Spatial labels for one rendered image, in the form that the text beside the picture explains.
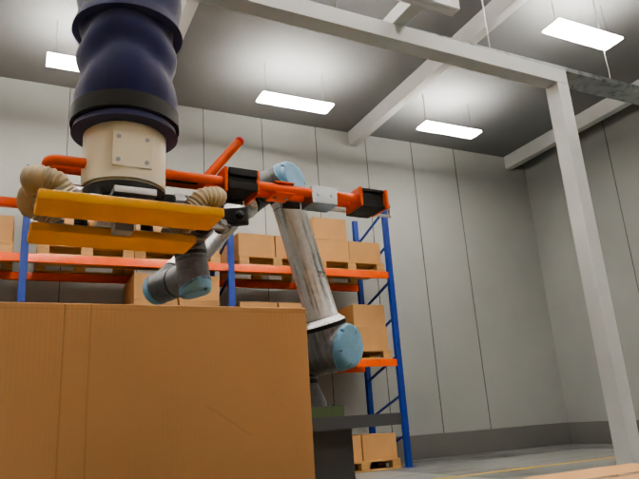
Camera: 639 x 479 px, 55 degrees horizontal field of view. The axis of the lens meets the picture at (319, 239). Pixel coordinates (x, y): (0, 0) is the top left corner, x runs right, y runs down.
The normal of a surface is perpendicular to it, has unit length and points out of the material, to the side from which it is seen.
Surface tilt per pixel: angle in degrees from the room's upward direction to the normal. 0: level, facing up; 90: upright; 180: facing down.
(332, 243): 90
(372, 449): 90
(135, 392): 90
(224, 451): 90
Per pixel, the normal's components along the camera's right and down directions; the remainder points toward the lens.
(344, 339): 0.79, -0.19
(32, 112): 0.43, -0.29
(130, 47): 0.33, -0.50
